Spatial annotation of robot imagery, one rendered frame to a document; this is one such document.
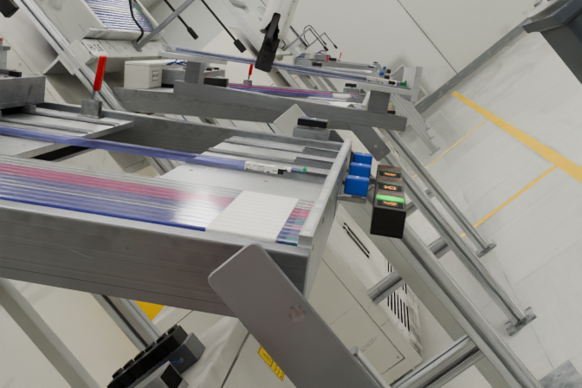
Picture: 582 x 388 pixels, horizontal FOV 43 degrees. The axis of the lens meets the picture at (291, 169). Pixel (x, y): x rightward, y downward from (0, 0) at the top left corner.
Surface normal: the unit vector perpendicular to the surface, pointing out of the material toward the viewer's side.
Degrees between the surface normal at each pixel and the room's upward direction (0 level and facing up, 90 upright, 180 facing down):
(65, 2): 90
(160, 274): 90
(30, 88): 137
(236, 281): 90
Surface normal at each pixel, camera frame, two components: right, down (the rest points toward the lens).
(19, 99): 0.98, 0.15
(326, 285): -0.13, 0.16
